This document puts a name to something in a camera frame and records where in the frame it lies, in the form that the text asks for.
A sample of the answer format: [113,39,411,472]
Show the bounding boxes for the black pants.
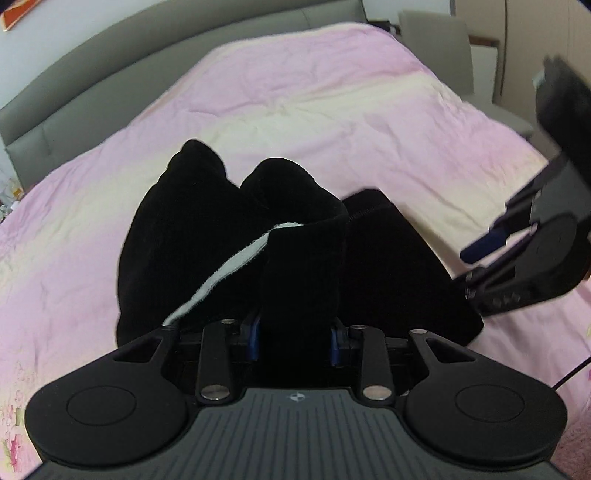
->
[114,138,485,357]

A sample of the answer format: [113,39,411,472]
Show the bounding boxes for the wooden wardrobe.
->
[454,0,591,153]

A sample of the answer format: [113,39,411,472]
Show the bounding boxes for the purple fluffy garment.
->
[551,406,591,480]

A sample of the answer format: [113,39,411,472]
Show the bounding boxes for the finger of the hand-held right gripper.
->
[454,225,542,319]
[460,156,574,265]

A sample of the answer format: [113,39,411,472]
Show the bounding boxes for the red wall picture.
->
[0,6,36,33]

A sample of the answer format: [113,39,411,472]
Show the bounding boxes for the black cable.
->
[553,354,591,394]

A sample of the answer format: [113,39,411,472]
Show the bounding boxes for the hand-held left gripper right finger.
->
[329,322,477,401]

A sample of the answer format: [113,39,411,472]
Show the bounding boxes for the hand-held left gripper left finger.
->
[113,311,264,405]

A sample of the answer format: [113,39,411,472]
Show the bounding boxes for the grey chair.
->
[396,9,537,137]

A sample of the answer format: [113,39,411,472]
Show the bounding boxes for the grey padded bed headboard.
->
[0,0,371,191]

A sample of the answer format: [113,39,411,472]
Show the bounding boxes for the pink floral blanket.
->
[0,22,591,480]

